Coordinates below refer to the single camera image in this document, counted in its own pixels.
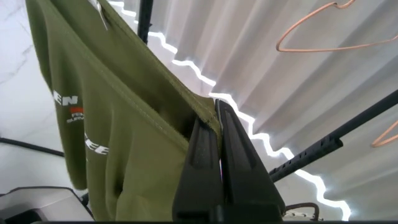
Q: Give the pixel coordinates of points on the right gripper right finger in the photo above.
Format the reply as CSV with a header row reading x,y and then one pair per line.
x,y
248,186

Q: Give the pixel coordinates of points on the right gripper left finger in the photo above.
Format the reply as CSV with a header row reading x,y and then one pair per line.
x,y
199,186

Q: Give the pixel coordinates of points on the green short-sleeved shirt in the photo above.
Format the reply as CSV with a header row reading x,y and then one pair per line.
x,y
124,124

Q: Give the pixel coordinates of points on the pink clothes hanger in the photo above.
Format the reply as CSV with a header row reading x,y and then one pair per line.
x,y
374,144
326,49

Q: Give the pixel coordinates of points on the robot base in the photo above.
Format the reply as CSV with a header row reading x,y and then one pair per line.
x,y
40,202

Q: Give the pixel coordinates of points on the black clothes rack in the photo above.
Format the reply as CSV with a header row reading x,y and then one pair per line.
x,y
311,152

